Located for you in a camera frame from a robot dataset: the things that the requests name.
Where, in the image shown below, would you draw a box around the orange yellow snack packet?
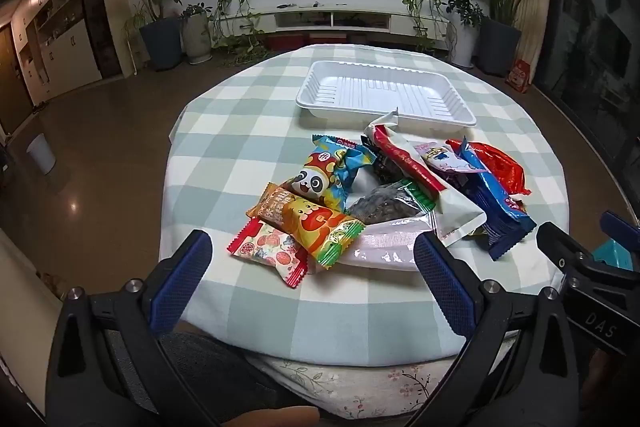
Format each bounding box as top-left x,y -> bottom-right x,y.
245,183 -> 364,269

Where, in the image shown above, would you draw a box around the white wall cabinets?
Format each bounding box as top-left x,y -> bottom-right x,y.
0,0 -> 104,108

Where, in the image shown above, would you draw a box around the floral table cover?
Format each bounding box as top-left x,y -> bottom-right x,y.
244,346 -> 463,424

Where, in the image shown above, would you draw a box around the teal plastic stool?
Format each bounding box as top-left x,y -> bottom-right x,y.
589,238 -> 640,271

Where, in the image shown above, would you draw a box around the silver pouch red stripe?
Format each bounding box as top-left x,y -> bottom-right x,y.
362,108 -> 488,249

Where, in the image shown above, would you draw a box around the white plastic tray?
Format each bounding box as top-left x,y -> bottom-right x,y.
295,60 -> 478,128

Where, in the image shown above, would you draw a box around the panda print snack packet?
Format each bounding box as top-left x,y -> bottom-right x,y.
282,134 -> 374,214

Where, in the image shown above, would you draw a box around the clear seed packet green edges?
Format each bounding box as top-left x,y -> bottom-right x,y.
345,179 -> 437,228

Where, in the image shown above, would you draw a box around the thin plant white stand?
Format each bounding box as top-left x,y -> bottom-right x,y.
121,3 -> 149,78

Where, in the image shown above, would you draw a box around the red storage box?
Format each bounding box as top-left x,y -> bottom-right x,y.
261,34 -> 307,54
309,33 -> 347,48

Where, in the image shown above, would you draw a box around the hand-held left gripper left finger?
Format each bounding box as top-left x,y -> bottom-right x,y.
46,229 -> 221,427

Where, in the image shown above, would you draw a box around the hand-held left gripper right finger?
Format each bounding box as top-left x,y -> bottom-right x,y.
413,232 -> 584,427

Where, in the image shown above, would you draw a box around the red white candy packet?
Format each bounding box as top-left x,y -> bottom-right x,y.
226,217 -> 309,289

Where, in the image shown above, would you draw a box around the white television cabinet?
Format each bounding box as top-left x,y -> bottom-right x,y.
216,6 -> 452,44

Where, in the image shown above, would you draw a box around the trailing vine plant on stand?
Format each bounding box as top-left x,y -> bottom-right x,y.
212,0 -> 273,64
401,0 -> 452,56

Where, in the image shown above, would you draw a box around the dark grey trousers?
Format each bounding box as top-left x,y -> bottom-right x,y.
159,331 -> 301,427

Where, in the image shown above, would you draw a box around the red paper bag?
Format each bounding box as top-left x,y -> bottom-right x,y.
505,58 -> 533,94

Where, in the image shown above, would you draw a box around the person's left hand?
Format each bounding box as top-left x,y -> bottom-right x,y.
234,406 -> 321,427

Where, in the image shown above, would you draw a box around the glass sliding door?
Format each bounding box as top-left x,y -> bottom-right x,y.
534,0 -> 640,192

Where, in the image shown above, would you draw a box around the bushy plant white pot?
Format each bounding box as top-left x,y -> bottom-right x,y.
441,0 -> 485,68

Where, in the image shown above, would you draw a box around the red foil snack packet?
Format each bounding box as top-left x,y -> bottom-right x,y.
446,139 -> 532,198

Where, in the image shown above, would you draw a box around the black snack packet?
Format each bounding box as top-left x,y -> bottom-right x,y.
360,134 -> 402,186

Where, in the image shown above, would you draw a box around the white trash bin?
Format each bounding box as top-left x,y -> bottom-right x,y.
25,134 -> 57,176

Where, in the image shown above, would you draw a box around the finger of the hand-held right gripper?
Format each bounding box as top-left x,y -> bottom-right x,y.
536,221 -> 607,279
600,210 -> 640,254

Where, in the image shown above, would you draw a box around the pale pink clear pouch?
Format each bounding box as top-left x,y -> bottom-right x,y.
339,213 -> 442,272

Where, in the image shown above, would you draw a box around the small plant ribbed white pot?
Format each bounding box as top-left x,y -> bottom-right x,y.
180,2 -> 214,66

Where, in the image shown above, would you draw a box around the blue snack packet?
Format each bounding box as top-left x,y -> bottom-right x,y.
447,138 -> 538,261

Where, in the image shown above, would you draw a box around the pink snack packet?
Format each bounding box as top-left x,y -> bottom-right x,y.
414,141 -> 473,174

